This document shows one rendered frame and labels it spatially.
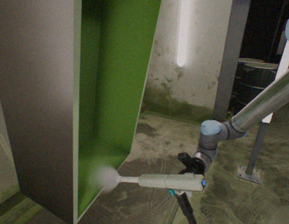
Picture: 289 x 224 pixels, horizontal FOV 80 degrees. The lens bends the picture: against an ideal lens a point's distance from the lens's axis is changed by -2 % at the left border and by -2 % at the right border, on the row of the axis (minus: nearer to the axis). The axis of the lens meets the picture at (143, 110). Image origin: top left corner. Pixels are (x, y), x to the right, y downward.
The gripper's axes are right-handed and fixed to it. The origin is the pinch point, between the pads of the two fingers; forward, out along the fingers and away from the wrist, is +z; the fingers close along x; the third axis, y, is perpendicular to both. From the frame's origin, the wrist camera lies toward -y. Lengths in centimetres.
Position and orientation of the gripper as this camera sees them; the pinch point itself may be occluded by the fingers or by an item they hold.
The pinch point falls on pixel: (176, 190)
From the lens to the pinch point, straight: 73.9
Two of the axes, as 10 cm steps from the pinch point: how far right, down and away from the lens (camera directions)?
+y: 3.9, 9.2, 0.8
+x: -7.0, 2.4, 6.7
